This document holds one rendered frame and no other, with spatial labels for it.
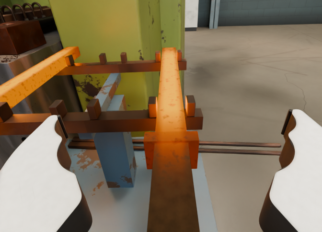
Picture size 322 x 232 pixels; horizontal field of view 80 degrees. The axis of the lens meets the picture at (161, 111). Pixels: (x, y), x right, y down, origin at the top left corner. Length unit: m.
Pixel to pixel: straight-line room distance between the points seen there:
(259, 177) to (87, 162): 1.12
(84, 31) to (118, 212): 0.50
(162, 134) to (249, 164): 1.34
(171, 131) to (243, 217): 1.09
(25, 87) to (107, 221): 0.29
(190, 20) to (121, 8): 5.16
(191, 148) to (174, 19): 0.90
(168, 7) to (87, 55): 0.50
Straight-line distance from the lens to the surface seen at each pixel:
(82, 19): 0.66
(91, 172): 0.54
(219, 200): 1.26
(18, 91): 0.36
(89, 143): 0.61
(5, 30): 0.61
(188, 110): 0.23
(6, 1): 1.20
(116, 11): 0.61
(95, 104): 0.25
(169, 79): 0.28
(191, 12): 5.71
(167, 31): 1.04
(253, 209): 1.29
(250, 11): 6.55
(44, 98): 0.64
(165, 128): 0.18
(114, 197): 0.48
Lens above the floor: 1.04
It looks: 32 degrees down
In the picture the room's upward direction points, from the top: 3 degrees counter-clockwise
